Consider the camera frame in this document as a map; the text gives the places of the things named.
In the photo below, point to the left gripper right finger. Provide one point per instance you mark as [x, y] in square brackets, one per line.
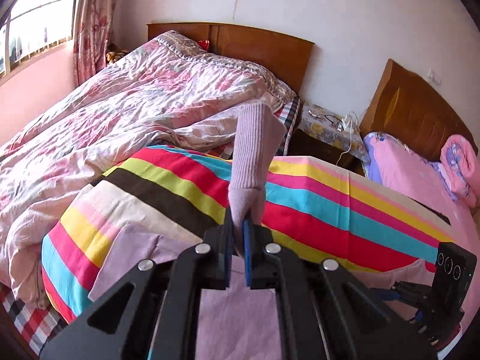
[323, 311]

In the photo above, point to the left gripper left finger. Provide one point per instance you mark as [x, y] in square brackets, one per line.
[152, 312]

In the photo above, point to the lilac knit pants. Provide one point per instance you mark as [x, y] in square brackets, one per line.
[238, 322]

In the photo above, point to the rainbow striped blanket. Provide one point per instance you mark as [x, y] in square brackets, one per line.
[312, 207]

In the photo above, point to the red checked bed sheet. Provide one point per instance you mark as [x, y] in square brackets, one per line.
[30, 327]

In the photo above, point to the pink bed sheet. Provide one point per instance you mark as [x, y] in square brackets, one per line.
[397, 167]

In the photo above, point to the rolled pink floral duvet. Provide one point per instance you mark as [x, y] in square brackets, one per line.
[461, 168]

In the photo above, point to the floral nightstand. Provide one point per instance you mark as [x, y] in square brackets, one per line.
[317, 138]

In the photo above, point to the eyeglasses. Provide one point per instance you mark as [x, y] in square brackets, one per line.
[327, 118]

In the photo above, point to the dark wooden headboard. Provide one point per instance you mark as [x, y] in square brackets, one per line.
[409, 108]

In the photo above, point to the pink floral quilt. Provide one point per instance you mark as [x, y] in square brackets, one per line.
[168, 89]

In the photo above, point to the light wooden headboard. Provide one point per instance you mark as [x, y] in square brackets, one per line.
[285, 56]

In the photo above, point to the pink floral curtain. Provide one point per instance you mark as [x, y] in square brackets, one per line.
[91, 36]

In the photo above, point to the white charger with cable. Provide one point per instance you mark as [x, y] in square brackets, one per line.
[350, 142]

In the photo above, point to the white wall socket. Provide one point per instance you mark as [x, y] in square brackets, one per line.
[434, 78]

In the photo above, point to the window frame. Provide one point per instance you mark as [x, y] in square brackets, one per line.
[32, 27]

